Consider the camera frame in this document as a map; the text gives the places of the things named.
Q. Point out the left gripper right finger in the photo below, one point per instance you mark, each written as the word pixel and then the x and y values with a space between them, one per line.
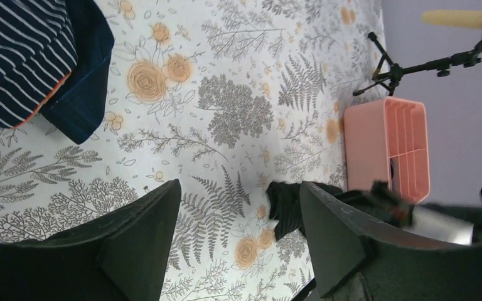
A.
pixel 356 256

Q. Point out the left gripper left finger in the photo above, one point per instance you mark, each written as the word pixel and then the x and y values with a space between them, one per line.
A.
pixel 122 255

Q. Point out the black striped underwear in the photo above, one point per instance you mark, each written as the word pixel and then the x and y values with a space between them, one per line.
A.
pixel 285 208

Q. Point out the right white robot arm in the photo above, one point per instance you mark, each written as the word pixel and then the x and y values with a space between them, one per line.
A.
pixel 454 224

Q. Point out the blue striped underwear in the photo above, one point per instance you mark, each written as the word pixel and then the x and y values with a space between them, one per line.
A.
pixel 54 61

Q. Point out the pink compartment organizer tray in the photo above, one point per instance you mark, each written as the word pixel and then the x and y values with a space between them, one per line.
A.
pixel 386 140

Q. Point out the floral patterned table mat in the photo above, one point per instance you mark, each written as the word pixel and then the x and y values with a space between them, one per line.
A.
pixel 225 96

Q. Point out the black microphone with stand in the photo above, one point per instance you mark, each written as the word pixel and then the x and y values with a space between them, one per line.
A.
pixel 388 73

